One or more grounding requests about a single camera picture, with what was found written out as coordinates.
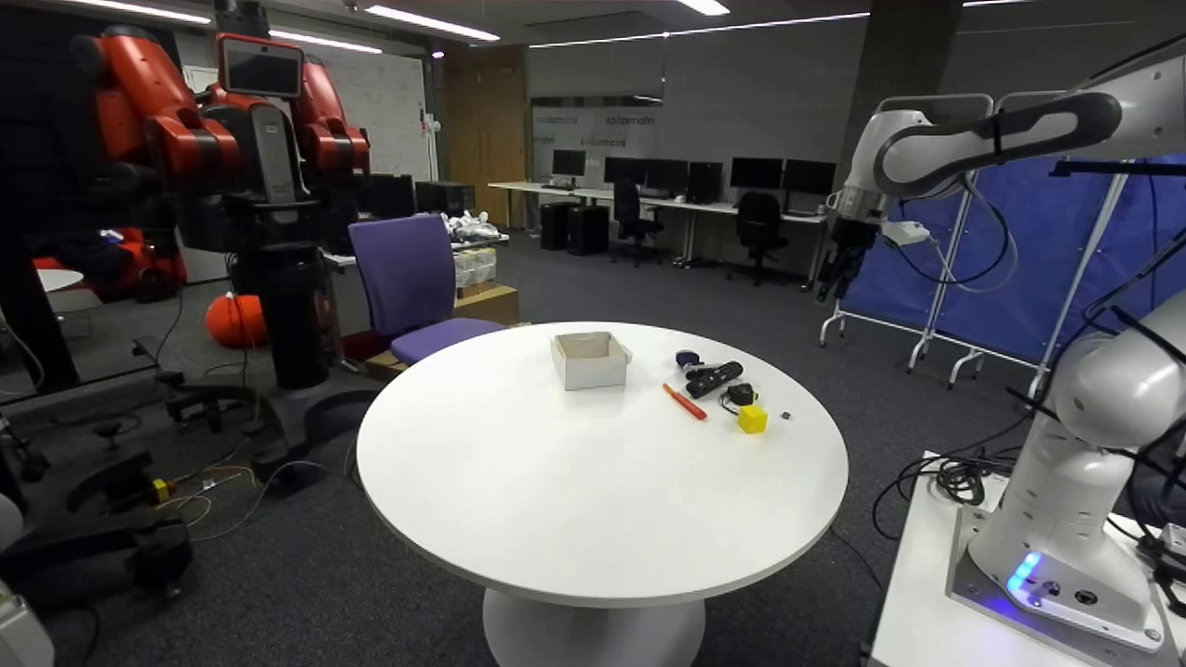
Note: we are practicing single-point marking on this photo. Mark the yellow block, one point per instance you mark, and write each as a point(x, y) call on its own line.
point(749, 421)

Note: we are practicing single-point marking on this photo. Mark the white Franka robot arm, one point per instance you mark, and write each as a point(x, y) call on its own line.
point(1088, 494)

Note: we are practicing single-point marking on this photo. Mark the white square box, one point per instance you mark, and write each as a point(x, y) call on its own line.
point(590, 362)

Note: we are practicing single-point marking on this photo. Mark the blue tape roll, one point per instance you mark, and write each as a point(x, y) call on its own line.
point(686, 362)

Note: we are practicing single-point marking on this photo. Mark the brown cardboard box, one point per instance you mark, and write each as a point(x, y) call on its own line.
point(488, 301)

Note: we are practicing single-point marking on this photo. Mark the red marker pen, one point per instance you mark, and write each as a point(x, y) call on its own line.
point(685, 401)

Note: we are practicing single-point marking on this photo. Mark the black office chair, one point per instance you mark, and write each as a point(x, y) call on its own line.
point(759, 230)
point(634, 218)

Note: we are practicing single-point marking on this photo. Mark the black remote control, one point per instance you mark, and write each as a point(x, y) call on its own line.
point(715, 377)

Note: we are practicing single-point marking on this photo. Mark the stack of white boxes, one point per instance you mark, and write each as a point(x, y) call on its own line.
point(474, 252)

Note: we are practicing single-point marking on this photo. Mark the long white desk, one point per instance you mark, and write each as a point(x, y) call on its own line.
point(691, 210)

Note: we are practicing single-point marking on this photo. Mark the black computer monitor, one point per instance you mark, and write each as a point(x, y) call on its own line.
point(811, 176)
point(570, 159)
point(753, 173)

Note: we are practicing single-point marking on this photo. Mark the purple office chair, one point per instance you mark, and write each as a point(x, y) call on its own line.
point(414, 291)

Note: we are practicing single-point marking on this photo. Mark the wooden door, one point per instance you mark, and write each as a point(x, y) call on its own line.
point(485, 131)

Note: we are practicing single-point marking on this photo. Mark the whiteboard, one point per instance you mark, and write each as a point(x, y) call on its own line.
point(382, 115)

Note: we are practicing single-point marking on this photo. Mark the ceiling light strip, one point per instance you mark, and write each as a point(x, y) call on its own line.
point(432, 23)

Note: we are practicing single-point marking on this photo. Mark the orange ball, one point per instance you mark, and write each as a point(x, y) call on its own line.
point(235, 320)

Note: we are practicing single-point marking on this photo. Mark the red Baxter robot with screen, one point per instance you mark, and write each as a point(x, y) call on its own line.
point(235, 134)

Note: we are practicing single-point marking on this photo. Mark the white robot mounting platform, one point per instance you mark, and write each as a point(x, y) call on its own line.
point(912, 604)

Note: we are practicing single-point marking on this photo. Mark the blue partition screen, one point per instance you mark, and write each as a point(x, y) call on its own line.
point(1025, 272)

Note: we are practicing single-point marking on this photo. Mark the black chair base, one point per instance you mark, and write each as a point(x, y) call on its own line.
point(134, 531)

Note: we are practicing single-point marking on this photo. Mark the black boom rod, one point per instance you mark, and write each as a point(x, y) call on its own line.
point(1114, 165)

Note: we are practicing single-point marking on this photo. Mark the white table pedestal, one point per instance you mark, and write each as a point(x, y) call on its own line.
point(595, 630)

